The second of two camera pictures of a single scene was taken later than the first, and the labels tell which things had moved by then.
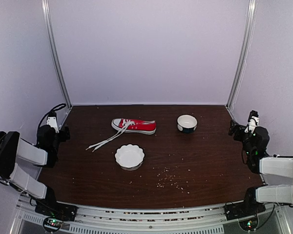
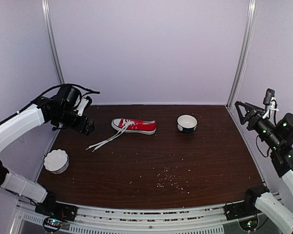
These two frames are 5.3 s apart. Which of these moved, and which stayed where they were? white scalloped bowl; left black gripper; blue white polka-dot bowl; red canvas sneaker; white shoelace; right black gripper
Moved: left black gripper; white scalloped bowl; right black gripper
Stayed: red canvas sneaker; blue white polka-dot bowl; white shoelace
